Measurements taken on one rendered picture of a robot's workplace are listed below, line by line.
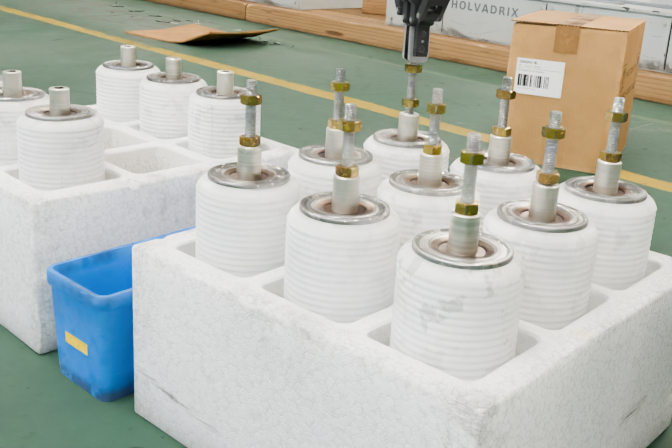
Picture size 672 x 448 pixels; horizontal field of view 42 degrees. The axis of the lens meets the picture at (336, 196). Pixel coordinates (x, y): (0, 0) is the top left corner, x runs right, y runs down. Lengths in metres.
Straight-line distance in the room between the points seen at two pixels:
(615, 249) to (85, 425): 0.53
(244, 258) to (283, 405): 0.14
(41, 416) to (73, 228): 0.21
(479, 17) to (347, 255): 2.62
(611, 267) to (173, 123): 0.65
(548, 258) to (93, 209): 0.52
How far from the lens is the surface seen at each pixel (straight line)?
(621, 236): 0.82
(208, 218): 0.78
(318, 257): 0.69
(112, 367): 0.91
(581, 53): 1.86
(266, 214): 0.76
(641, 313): 0.80
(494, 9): 3.22
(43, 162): 1.01
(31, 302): 1.01
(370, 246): 0.69
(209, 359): 0.78
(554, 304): 0.73
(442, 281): 0.61
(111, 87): 1.32
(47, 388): 0.97
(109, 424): 0.90
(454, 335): 0.63
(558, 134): 0.72
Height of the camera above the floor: 0.48
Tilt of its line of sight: 18 degrees down
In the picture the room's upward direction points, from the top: 3 degrees clockwise
